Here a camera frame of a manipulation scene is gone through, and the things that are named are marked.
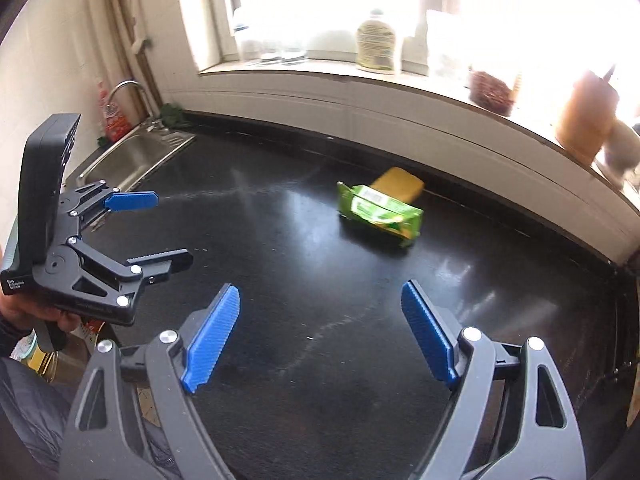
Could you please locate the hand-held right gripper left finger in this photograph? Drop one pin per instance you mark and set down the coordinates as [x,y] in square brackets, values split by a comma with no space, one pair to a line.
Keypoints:
[210,340]

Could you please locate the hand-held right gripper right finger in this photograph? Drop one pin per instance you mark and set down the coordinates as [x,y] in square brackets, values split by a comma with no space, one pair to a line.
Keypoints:
[430,330]

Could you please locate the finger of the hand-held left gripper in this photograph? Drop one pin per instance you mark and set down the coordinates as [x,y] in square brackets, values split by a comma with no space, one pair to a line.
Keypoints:
[160,260]
[132,201]

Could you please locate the green wipes pack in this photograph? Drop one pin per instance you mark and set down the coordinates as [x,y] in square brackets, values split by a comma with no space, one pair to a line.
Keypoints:
[380,212]

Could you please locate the person's left hand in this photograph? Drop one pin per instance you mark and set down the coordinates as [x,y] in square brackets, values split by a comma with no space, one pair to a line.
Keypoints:
[30,310]

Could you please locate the stainless steel sink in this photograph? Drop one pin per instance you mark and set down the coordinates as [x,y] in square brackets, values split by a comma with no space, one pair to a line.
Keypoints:
[130,157]

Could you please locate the small green scrubber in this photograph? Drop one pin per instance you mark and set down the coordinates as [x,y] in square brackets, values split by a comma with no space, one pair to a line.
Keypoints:
[103,142]

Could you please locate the red detergent bottle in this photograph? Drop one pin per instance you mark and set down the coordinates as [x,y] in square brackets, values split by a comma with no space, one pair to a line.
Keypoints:
[116,122]

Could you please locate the dark green scouring cloth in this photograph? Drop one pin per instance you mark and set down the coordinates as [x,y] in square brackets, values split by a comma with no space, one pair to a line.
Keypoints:
[172,116]

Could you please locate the chrome faucet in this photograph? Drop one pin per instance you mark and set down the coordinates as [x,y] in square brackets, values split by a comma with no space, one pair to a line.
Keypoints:
[148,105]

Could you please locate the yellow sponge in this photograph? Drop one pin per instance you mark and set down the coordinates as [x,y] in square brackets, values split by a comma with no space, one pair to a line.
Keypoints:
[405,182]

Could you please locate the person's dark trousers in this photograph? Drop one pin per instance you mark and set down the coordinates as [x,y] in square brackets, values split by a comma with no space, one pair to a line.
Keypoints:
[30,420]

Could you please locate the clear glass jar with lid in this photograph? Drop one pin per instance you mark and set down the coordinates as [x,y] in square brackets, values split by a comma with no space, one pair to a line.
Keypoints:
[247,35]

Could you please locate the clear drinking glass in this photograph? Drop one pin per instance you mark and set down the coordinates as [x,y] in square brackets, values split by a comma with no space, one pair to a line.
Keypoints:
[272,52]
[295,52]

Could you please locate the jar with red-brown contents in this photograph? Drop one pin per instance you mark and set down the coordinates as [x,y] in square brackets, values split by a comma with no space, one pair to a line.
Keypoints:
[492,91]

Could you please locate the pale grey object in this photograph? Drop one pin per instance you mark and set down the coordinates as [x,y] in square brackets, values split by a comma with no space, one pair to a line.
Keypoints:
[622,152]

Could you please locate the clear plastic container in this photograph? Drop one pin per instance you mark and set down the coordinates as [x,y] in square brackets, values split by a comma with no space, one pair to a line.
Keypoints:
[447,50]

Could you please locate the pale green soap bottle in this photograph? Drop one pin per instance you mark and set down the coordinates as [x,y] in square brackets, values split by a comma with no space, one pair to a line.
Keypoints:
[375,45]

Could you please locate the brown wall pipes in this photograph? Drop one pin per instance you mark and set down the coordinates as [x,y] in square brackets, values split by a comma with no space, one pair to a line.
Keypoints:
[140,44]

